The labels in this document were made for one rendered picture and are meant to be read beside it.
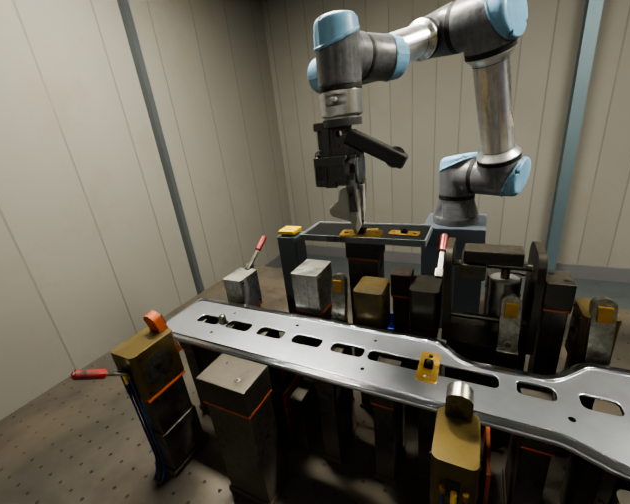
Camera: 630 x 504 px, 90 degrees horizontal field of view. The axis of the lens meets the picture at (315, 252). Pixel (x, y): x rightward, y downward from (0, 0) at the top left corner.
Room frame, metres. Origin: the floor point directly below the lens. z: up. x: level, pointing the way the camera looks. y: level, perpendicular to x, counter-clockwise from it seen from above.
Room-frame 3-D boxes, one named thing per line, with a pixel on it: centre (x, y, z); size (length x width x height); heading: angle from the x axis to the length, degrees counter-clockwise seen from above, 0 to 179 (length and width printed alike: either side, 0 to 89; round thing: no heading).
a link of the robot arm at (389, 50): (0.69, -0.15, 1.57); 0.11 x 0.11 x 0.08; 35
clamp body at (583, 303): (0.54, -0.55, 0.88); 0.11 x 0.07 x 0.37; 152
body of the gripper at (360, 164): (0.62, -0.07, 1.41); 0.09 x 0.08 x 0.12; 67
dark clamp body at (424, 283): (0.70, -0.27, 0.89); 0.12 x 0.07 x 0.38; 152
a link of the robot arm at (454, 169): (1.08, -0.52, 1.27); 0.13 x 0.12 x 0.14; 35
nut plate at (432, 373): (0.49, -0.20, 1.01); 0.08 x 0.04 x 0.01; 151
